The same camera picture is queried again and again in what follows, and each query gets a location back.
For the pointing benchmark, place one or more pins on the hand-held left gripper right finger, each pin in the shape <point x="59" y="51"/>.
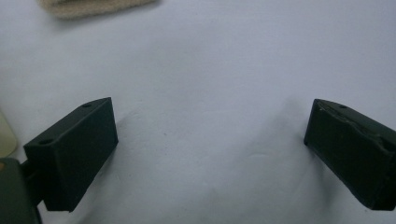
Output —
<point x="351" y="152"/>

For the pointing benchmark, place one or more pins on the white foam mat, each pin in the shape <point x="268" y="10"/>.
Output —
<point x="202" y="77"/>

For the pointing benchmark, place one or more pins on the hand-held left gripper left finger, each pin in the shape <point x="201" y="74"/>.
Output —
<point x="71" y="155"/>

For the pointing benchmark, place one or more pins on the beige glove with orange animal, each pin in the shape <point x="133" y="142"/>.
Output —
<point x="81" y="7"/>

